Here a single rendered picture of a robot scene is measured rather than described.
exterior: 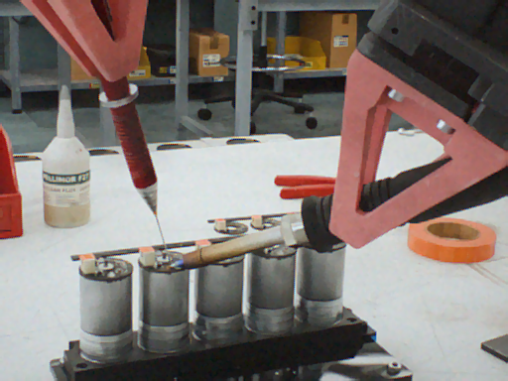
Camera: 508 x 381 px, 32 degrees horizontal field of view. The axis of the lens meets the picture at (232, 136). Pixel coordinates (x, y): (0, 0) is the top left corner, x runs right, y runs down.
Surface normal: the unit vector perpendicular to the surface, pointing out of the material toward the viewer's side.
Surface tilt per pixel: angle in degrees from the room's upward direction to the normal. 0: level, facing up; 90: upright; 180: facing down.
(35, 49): 90
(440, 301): 0
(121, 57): 99
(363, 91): 108
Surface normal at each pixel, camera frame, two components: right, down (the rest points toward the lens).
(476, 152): -0.51, 0.48
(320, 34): -0.89, 0.11
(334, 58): 0.47, 0.23
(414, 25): -0.37, 0.21
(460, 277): 0.03, -0.97
